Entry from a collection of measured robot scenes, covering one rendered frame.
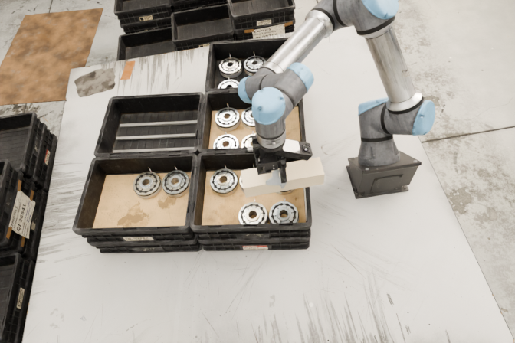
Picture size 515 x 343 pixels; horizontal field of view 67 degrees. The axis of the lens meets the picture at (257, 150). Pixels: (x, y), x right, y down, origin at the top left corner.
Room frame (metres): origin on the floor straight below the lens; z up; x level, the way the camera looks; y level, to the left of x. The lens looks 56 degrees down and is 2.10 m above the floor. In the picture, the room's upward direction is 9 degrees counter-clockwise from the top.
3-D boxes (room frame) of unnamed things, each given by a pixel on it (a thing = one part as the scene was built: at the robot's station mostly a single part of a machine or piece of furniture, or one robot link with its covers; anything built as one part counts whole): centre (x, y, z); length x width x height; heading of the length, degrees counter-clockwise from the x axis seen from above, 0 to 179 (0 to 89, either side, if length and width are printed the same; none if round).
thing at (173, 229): (0.69, 0.44, 0.92); 0.40 x 0.30 x 0.02; 82
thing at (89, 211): (0.69, 0.44, 0.87); 0.40 x 0.30 x 0.11; 82
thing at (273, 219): (0.55, -0.06, 0.86); 0.10 x 0.10 x 0.01
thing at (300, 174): (0.58, -0.06, 1.08); 0.24 x 0.06 x 0.06; 91
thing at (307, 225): (0.64, 0.04, 0.92); 0.40 x 0.30 x 0.02; 82
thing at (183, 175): (0.75, 0.32, 0.86); 0.10 x 0.10 x 0.01
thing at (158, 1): (2.55, 0.64, 0.31); 0.40 x 0.30 x 0.34; 91
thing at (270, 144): (0.57, -0.04, 1.31); 0.08 x 0.08 x 0.05
